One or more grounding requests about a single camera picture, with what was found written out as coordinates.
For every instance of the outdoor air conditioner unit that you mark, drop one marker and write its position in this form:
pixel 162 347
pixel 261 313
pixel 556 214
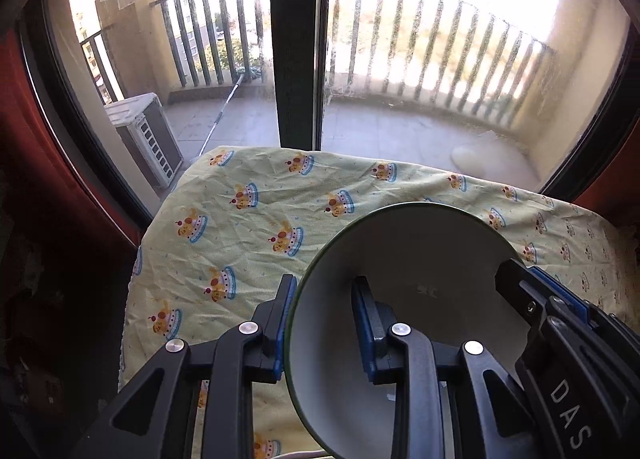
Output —
pixel 145 139

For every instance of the cream floral bowl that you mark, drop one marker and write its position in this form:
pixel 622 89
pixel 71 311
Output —
pixel 425 249

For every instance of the mop with long pole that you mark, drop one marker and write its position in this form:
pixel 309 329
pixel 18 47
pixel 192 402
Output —
pixel 220 114

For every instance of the balcony railing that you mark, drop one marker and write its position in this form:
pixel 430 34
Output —
pixel 450 54

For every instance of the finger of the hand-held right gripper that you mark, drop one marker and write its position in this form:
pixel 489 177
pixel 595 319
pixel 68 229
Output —
pixel 565 291
pixel 522 289

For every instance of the dark window frame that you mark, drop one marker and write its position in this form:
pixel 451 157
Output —
pixel 300 64

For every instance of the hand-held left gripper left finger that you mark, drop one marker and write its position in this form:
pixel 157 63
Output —
pixel 280 324

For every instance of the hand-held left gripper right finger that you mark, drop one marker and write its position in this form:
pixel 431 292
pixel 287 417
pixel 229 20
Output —
pixel 362 334

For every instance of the red curtain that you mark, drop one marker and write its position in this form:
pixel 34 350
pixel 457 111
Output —
pixel 610 209
pixel 45 149

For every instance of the yellow printed tablecloth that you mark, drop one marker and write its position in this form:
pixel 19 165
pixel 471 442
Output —
pixel 250 199

